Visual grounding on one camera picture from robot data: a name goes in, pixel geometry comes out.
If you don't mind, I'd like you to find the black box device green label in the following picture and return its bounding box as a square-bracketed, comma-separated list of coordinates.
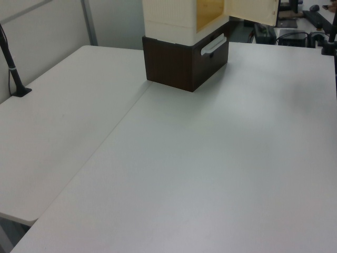
[253, 22, 277, 45]

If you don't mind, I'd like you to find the black jointed camera mount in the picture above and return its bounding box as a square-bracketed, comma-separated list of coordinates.
[302, 9, 337, 56]

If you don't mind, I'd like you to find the cream cabinet door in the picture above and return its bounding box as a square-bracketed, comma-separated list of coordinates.
[223, 0, 280, 27]

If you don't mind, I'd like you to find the grey drawer handle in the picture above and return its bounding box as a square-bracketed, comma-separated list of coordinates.
[200, 33, 227, 56]

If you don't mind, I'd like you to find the cream plastic cabinet body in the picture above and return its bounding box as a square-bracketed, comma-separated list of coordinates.
[142, 0, 227, 51]

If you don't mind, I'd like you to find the grey partition frame post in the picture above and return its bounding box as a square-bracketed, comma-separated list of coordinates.
[81, 0, 99, 47]

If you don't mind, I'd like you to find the dark brown drawer box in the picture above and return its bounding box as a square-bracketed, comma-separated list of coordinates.
[142, 20, 230, 93]

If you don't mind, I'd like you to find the black monitor stand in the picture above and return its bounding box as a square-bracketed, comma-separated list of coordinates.
[276, 0, 299, 29]

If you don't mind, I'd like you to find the black camera pole with clamp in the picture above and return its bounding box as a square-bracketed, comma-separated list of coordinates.
[0, 22, 33, 98]

